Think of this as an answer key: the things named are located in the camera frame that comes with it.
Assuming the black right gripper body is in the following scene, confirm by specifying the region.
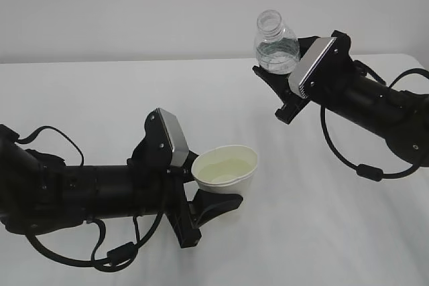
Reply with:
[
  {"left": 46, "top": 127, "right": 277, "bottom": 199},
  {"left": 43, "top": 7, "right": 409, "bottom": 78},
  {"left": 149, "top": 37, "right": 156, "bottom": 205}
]
[{"left": 275, "top": 30, "right": 364, "bottom": 123}]

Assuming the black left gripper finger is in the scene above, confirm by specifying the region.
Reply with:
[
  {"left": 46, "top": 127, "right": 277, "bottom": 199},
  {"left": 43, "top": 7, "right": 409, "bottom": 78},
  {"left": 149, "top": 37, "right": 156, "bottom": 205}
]
[
  {"left": 181, "top": 151, "right": 198, "bottom": 182},
  {"left": 188, "top": 189, "right": 243, "bottom": 228}
]

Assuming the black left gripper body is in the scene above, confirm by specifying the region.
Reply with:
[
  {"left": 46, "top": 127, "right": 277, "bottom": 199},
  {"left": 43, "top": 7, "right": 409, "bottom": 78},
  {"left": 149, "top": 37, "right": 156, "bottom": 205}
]
[{"left": 127, "top": 109, "right": 201, "bottom": 248}]

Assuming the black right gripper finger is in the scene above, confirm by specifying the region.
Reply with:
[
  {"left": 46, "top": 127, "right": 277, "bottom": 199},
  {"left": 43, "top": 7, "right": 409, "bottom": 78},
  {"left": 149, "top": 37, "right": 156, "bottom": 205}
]
[
  {"left": 252, "top": 66, "right": 290, "bottom": 98},
  {"left": 298, "top": 36, "right": 319, "bottom": 57}
]

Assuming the clear plastic water bottle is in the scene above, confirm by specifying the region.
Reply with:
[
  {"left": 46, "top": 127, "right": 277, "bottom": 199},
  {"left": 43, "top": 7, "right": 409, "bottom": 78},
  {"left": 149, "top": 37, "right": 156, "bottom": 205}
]
[{"left": 254, "top": 9, "right": 300, "bottom": 75}]

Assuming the white paper cup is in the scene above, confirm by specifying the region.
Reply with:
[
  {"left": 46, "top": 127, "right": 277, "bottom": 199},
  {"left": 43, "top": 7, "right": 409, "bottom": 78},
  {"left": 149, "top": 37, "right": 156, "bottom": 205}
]
[{"left": 191, "top": 145, "right": 258, "bottom": 196}]

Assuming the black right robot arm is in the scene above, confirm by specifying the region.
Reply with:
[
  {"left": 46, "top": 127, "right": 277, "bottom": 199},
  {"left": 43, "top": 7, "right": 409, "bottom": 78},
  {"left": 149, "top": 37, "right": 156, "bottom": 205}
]
[{"left": 253, "top": 30, "right": 428, "bottom": 167}]

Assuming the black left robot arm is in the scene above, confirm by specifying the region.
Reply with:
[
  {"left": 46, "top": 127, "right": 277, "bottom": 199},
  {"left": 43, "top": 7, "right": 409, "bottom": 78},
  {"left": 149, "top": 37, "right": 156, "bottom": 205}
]
[{"left": 1, "top": 108, "right": 243, "bottom": 248}]

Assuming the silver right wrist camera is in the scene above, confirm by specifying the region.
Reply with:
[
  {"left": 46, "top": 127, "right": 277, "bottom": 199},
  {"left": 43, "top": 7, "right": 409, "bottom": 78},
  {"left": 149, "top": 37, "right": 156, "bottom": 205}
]
[{"left": 288, "top": 37, "right": 336, "bottom": 98}]

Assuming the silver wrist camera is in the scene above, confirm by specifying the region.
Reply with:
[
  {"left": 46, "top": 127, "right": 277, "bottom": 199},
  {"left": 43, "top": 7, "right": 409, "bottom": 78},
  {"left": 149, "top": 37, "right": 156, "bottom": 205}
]
[
  {"left": 288, "top": 37, "right": 336, "bottom": 98},
  {"left": 157, "top": 108, "right": 190, "bottom": 167}
]

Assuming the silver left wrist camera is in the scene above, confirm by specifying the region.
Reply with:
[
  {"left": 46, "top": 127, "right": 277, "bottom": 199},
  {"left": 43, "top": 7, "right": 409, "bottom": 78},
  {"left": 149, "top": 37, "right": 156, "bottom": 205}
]
[{"left": 157, "top": 108, "right": 190, "bottom": 167}]

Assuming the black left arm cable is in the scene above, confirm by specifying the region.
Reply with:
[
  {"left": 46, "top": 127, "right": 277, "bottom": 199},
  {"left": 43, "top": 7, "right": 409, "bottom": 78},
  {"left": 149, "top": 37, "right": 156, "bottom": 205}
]
[{"left": 13, "top": 125, "right": 165, "bottom": 263}]

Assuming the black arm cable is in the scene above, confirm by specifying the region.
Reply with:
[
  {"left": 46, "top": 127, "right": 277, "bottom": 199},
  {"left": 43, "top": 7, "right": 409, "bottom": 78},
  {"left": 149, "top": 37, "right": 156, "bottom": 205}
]
[
  {"left": 13, "top": 125, "right": 165, "bottom": 263},
  {"left": 320, "top": 61, "right": 429, "bottom": 182}
]

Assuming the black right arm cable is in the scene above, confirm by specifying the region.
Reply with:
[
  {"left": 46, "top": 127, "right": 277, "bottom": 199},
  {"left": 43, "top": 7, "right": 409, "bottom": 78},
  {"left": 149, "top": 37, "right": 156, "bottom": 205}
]
[{"left": 320, "top": 61, "right": 429, "bottom": 182}]

